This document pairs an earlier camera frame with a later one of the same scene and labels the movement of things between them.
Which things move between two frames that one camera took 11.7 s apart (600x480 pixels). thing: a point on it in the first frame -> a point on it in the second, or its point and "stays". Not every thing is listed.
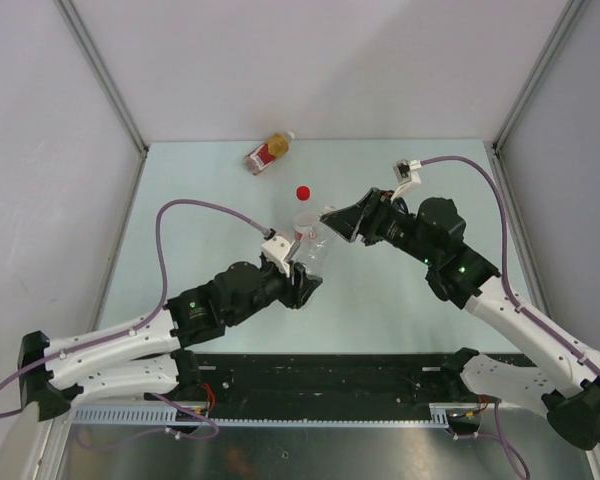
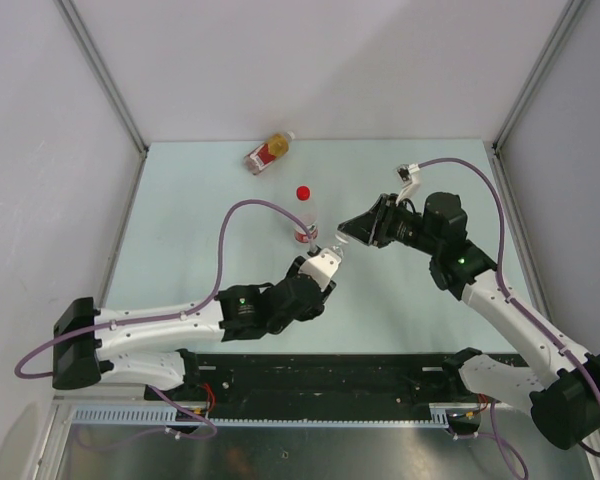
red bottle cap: (303, 193) stays
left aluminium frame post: (103, 71) stays
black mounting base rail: (331, 386) stays
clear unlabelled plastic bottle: (313, 247) -> (337, 250)
